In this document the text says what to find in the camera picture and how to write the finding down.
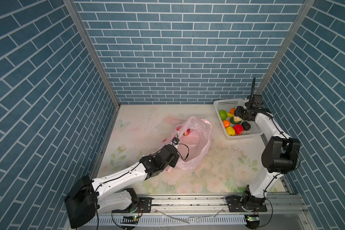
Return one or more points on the dark green fruit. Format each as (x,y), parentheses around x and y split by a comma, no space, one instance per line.
(232,121)

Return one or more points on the red fruit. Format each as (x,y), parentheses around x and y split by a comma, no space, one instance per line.
(238,128)

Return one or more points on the light green fruit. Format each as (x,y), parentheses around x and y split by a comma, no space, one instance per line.
(223,115)

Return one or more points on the orange tangerine in basket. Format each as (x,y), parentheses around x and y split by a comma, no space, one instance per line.
(232,111)

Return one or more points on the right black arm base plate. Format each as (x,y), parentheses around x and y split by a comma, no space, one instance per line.
(245,204)

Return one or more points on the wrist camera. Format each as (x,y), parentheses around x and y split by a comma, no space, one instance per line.
(175,141)
(254,101)

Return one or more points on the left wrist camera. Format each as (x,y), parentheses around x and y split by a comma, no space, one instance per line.
(175,141)

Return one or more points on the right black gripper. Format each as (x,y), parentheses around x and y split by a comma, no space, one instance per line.
(237,111)

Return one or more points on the yellow lemon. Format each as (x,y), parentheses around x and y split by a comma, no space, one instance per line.
(230,131)

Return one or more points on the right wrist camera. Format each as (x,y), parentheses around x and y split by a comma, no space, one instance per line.
(254,101)

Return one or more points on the pink plastic bag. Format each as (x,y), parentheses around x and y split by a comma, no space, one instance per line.
(194,142)

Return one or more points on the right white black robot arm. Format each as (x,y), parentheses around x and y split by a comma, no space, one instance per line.
(279,157)

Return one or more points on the dark avocado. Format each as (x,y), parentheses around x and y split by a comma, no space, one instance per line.
(246,126)

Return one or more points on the white plastic basket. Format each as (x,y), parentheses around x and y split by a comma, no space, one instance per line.
(227,105)

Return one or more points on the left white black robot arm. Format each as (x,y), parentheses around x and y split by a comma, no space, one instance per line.
(89,197)

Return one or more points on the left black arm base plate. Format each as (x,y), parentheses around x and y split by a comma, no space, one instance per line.
(142,206)

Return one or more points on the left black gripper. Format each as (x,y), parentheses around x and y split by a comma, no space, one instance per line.
(176,158)

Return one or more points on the aluminium front rail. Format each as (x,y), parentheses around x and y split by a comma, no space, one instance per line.
(276,203)

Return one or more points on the white garlic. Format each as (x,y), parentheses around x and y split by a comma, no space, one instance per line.
(237,119)

